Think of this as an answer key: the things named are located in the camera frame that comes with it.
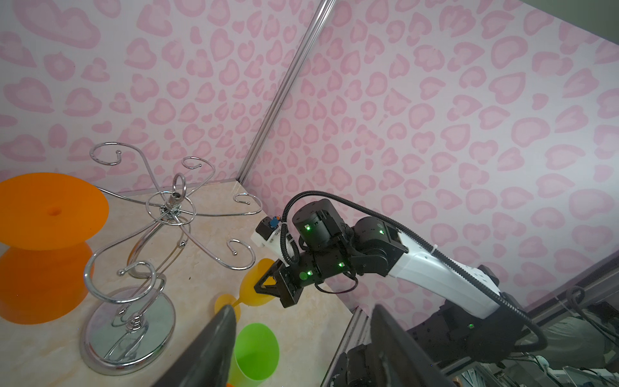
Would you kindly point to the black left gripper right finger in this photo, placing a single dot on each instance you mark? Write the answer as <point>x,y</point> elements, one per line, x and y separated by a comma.
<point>397,360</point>

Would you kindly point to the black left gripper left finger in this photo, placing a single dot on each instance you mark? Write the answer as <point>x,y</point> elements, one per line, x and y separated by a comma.
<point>207,361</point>

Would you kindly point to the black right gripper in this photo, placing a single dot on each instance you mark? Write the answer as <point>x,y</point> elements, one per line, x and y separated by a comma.
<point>322,251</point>

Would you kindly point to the yellow plastic wine glass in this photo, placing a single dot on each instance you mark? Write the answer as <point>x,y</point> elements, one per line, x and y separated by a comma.
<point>248,296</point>

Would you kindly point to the green plastic wine glass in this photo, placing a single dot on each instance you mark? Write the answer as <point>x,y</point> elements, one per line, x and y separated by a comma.
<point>255,357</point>

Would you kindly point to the orange plastic wine glass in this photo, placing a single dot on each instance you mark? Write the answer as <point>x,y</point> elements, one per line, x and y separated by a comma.
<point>46,221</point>

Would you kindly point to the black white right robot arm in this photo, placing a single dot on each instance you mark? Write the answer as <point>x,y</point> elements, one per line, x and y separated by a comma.
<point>476,321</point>

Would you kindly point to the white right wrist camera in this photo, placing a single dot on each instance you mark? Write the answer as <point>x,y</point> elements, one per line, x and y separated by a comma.
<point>267,235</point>

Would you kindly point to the chrome wire wine glass rack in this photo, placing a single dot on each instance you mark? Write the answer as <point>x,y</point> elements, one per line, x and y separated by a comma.
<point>132,326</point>

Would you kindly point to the aluminium corner frame post right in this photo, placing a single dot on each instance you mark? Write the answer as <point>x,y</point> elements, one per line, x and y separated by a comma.
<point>316,25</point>

